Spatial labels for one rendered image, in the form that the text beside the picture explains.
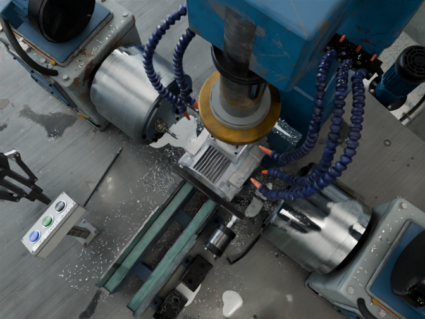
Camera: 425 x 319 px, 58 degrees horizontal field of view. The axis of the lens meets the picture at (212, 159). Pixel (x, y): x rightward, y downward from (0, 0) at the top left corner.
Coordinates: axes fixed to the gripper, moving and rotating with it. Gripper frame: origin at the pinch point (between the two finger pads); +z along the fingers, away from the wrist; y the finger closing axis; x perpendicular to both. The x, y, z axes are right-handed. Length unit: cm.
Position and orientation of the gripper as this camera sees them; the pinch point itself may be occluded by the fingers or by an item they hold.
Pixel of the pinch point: (37, 195)
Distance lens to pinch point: 106.2
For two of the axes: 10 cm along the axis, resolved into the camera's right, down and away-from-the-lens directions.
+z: 3.4, 4.8, 8.1
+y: 6.0, -7.7, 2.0
